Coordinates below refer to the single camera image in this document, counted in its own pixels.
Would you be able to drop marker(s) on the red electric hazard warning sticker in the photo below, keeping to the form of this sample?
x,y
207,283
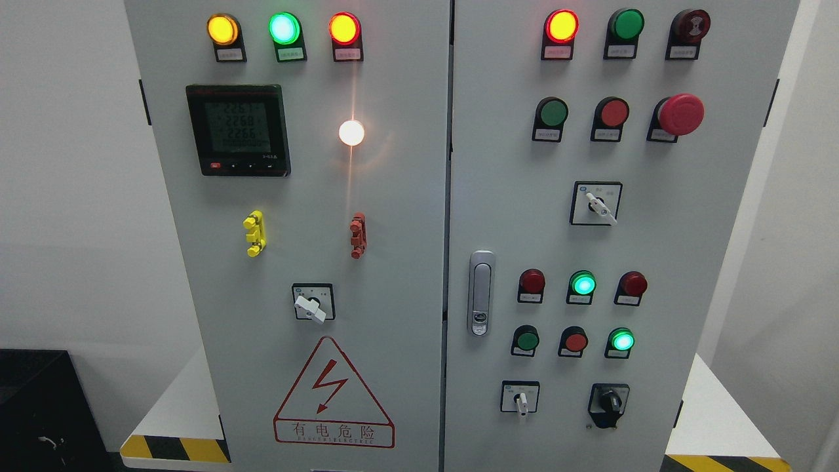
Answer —
x,y
329,403

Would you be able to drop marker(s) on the dark red buzzer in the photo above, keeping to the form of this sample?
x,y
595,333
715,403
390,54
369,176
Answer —
x,y
687,30

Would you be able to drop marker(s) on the white lit indicator lamp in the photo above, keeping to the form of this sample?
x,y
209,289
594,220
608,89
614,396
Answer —
x,y
351,132

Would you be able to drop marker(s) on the white selector switch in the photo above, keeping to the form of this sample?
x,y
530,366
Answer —
x,y
595,203
519,397

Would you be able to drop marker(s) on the red lit indicator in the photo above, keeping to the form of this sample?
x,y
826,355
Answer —
x,y
346,34
559,33

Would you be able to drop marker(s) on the red push button lower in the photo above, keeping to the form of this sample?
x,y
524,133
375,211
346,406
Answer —
x,y
573,342

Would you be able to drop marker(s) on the yellow indicator light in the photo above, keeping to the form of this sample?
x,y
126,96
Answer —
x,y
227,39

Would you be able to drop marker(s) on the green indicator light top left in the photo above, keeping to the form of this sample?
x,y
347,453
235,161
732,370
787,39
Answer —
x,y
286,32

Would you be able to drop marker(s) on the red lit indicator top left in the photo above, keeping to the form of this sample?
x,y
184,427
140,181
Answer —
x,y
346,34

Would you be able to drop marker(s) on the red lit indicator top right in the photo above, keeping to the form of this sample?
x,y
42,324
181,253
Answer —
x,y
559,33

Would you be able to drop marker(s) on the white selector switch left door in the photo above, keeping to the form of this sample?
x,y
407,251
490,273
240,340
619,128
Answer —
x,y
314,302

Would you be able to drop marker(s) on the red indicator middle left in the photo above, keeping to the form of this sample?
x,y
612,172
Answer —
x,y
530,286

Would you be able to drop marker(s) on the green lit indicator middle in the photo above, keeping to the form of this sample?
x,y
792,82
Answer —
x,y
581,287

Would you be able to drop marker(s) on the black digital power meter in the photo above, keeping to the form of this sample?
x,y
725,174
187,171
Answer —
x,y
240,130

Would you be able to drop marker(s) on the grey left cabinet door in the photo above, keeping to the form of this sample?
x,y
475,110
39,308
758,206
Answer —
x,y
388,303

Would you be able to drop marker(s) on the silver cabinet door handle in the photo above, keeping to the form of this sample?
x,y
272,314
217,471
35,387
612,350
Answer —
x,y
479,300

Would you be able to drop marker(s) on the green illuminated button lower right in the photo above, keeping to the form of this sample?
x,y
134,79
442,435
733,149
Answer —
x,y
619,343

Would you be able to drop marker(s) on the white selector switch upper right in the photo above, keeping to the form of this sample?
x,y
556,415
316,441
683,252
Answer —
x,y
595,203

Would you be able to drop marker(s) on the black rotary knob switch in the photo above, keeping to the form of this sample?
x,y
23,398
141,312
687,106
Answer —
x,y
607,403

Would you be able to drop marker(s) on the green push button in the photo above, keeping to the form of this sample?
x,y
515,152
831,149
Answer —
x,y
525,340
549,118

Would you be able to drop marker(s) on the red indicator middle right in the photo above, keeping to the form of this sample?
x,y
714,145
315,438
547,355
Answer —
x,y
630,289

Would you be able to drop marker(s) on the red terminal connector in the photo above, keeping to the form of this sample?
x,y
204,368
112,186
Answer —
x,y
358,238

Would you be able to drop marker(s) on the grey cabinet door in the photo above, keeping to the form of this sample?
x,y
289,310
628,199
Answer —
x,y
512,196
388,303

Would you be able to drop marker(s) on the grey right cabinet door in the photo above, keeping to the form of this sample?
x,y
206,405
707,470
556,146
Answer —
x,y
512,196

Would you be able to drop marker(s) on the red push button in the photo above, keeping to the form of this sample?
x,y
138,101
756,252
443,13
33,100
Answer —
x,y
573,342
609,117

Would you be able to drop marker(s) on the white selector switch lower right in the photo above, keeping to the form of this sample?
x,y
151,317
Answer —
x,y
519,397

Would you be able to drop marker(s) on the green push button lower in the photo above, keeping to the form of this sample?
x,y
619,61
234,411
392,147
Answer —
x,y
525,340

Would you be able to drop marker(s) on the green push button upper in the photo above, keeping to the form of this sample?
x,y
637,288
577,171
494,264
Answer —
x,y
549,118

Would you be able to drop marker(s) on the green indicator unlit top right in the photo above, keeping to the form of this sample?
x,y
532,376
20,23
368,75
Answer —
x,y
622,34

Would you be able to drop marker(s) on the red emergency stop mushroom button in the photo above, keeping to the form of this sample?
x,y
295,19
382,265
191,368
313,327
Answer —
x,y
675,116

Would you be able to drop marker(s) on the yellow terminal connector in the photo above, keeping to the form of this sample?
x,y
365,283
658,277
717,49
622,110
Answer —
x,y
255,233

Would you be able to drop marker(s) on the black box lower left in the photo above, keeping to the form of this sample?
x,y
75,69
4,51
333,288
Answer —
x,y
46,422

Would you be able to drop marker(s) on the red push button upper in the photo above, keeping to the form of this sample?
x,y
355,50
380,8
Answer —
x,y
609,117

